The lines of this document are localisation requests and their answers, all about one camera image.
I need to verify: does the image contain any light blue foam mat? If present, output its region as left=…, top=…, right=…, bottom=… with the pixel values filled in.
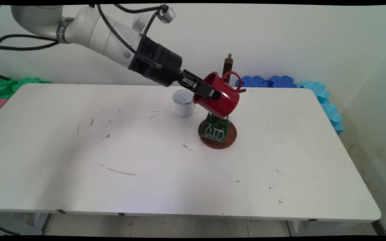
left=297, top=81, right=330, bottom=103
left=320, top=100, right=344, bottom=135

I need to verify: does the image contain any red enamel mug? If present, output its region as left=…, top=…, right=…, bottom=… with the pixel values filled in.
left=193, top=71, right=243, bottom=118

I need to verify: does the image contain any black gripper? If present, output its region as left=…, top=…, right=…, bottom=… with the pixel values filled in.
left=128, top=35, right=222, bottom=100

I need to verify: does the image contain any black camera cable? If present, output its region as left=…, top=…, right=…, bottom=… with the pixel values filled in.
left=0, top=3, right=169, bottom=51

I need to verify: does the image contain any wooden mug tree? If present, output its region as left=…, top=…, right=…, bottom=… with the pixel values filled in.
left=198, top=53, right=246, bottom=150

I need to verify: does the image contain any green printed mug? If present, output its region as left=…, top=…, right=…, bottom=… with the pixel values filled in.
left=201, top=113, right=230, bottom=143

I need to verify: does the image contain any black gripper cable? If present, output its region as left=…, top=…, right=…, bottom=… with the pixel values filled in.
left=0, top=4, right=163, bottom=69

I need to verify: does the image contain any white table leg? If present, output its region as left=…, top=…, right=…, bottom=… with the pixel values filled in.
left=287, top=219, right=378, bottom=236

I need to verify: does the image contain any dark blue foam mat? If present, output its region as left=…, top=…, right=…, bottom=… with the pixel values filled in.
left=269, top=76, right=297, bottom=89
left=236, top=76, right=270, bottom=88

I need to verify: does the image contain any grey table leg frame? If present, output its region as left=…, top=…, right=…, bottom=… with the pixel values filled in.
left=0, top=213, right=51, bottom=236

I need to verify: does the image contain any white enamel cup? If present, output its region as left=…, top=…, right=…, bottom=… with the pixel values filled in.
left=173, top=90, right=195, bottom=117

